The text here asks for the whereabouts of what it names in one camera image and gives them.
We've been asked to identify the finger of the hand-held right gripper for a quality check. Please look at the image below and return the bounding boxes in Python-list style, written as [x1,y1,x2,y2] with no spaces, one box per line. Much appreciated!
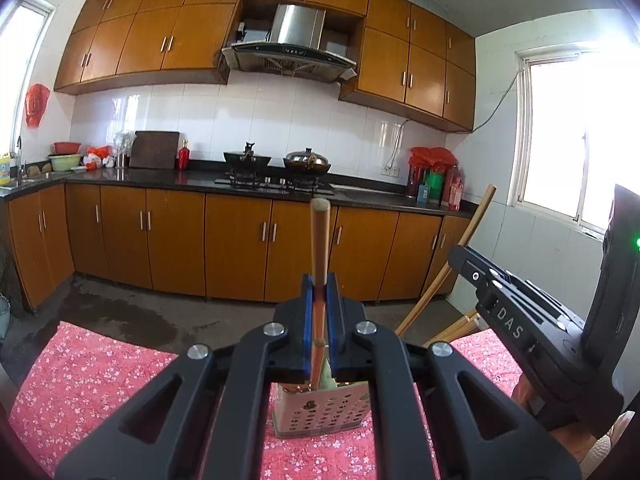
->
[447,245,585,332]
[474,282,539,356]

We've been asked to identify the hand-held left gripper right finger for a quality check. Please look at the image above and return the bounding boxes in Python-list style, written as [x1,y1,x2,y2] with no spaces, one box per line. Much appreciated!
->
[325,272,586,480]

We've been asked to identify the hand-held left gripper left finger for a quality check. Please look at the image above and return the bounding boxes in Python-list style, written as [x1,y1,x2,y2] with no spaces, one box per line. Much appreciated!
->
[55,274,314,480]

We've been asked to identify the grey perforated chopstick holder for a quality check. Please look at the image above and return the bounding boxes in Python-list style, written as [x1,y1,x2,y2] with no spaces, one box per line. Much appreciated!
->
[272,360,373,438]

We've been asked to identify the person's right hand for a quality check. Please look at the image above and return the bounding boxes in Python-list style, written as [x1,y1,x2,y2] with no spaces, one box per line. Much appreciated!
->
[512,370,636,467]

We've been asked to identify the red oil bottle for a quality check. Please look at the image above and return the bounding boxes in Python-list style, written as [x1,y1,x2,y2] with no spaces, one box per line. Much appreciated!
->
[445,167,464,212]

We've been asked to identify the green bottle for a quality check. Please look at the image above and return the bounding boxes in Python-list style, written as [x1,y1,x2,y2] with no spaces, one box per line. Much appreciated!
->
[425,170,446,206]

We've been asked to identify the red plastic bag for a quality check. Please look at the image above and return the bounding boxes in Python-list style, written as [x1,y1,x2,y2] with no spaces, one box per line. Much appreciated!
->
[409,147,458,167]

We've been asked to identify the gas stove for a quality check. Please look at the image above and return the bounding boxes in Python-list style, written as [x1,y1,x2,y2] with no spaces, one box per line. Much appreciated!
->
[215,172,337,196]

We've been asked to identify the wooden lower kitchen cabinets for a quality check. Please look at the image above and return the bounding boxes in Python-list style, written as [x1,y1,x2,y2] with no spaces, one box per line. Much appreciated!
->
[7,182,473,311]

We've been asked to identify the wok with lid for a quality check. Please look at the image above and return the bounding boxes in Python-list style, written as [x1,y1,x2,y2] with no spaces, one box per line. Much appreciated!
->
[283,147,332,175]

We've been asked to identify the black wok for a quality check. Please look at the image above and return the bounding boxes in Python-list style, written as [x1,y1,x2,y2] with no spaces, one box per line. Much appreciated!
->
[223,142,272,168]

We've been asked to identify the black kitchen countertop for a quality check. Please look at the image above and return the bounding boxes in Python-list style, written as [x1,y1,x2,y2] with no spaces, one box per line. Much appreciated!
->
[0,160,473,218]

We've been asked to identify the red floral tablecloth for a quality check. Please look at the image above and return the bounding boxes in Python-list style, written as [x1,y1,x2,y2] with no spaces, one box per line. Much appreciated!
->
[9,320,526,480]

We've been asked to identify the dark cutting board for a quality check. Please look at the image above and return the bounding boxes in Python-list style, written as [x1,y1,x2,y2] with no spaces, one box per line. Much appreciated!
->
[130,131,181,170]

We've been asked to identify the orange and white plastic bags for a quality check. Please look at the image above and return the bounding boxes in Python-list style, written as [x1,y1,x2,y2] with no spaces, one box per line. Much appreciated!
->
[82,146,117,170]

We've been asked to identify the green basin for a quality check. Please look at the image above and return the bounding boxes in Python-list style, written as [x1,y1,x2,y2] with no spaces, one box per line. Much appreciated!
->
[49,153,83,172]

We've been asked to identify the steel range hood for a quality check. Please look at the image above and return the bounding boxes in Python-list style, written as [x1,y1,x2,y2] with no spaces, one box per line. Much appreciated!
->
[221,4,358,85]

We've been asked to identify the window beside sink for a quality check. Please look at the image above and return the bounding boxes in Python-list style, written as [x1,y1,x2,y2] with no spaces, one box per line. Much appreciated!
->
[0,0,56,161]

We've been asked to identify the white socket cable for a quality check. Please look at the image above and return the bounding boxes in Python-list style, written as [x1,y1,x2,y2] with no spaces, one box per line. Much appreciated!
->
[385,119,412,168]

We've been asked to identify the window with white frame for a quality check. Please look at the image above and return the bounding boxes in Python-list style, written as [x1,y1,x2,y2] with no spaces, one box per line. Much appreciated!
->
[507,47,640,241]

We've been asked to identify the white window cable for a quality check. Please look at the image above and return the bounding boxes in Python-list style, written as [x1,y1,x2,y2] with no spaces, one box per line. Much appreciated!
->
[472,67,523,133]

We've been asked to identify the wooden upper wall cabinets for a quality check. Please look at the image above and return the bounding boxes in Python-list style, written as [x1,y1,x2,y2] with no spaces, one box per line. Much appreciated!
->
[54,0,477,133]

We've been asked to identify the red wall decoration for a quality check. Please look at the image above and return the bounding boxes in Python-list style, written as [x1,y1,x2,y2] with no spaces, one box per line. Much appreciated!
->
[25,84,52,128]

